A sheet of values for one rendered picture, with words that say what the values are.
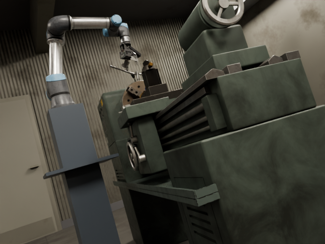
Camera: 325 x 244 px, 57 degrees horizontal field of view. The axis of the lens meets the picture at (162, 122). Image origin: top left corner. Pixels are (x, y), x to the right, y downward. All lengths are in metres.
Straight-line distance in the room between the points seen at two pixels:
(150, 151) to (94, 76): 4.18
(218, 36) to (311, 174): 0.51
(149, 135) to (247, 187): 0.66
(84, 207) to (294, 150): 1.21
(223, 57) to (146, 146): 0.61
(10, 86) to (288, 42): 4.26
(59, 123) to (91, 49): 3.94
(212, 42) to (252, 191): 0.48
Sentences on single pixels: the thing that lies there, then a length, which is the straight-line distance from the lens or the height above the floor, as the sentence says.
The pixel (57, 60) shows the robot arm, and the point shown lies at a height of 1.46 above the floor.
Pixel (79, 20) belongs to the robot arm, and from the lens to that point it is 2.14.
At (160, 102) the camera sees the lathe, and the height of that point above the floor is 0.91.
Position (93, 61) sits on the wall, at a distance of 5.58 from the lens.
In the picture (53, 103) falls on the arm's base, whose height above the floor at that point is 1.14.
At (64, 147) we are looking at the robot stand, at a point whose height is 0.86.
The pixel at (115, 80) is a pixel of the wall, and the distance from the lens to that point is 5.54.
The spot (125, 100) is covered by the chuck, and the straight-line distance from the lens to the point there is 2.17.
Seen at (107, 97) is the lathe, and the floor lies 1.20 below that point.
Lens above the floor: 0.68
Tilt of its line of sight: 6 degrees up
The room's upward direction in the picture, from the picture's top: 16 degrees counter-clockwise
